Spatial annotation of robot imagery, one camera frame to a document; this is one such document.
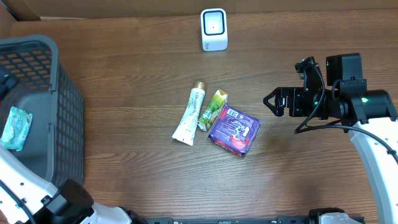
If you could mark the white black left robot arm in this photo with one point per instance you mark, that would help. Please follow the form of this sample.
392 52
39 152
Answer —
28 198

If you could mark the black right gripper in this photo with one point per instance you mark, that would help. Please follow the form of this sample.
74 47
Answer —
295 94

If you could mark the white barcode scanner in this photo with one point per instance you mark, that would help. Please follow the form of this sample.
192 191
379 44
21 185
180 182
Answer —
214 30

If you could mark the white tube gold cap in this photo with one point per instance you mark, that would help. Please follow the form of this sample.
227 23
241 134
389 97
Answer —
185 132

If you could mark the green juice carton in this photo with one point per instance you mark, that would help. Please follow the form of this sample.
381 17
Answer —
210 115

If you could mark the teal snack packet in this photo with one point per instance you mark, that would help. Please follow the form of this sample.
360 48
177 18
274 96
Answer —
16 129

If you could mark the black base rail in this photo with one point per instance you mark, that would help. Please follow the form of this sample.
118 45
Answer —
278 220

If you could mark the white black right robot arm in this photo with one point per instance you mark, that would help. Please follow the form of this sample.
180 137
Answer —
341 100

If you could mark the purple pad package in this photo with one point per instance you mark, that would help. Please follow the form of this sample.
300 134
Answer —
234 130

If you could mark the grey plastic basket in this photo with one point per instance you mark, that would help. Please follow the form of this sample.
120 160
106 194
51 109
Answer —
33 80

